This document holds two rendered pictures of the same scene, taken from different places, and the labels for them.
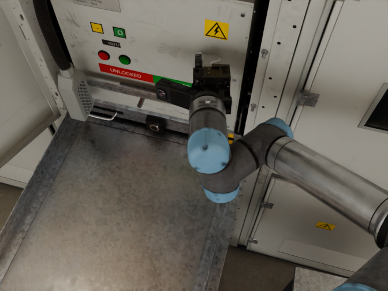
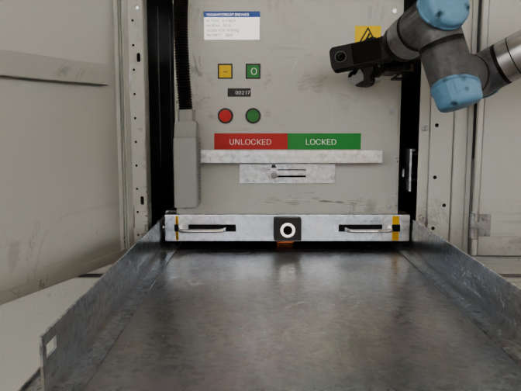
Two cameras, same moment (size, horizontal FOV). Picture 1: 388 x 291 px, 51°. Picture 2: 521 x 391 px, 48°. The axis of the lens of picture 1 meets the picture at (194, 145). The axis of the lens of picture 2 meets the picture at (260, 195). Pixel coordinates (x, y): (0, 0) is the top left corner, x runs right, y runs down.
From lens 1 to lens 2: 108 cm
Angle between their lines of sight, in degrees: 53
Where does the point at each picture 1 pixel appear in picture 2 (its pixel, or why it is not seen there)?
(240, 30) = not seen: hidden behind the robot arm
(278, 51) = not seen: hidden behind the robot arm
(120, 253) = (319, 309)
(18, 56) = (112, 122)
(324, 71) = (495, 33)
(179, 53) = (325, 85)
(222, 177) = (464, 49)
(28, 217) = (129, 302)
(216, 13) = (367, 15)
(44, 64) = (142, 139)
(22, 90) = (102, 178)
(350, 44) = not seen: outside the picture
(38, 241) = (163, 316)
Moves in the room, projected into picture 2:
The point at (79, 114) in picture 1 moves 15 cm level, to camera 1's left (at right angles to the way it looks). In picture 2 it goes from (192, 190) to (116, 192)
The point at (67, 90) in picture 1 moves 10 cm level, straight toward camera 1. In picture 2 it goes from (188, 138) to (218, 140)
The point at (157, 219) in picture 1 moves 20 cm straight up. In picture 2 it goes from (350, 286) to (352, 171)
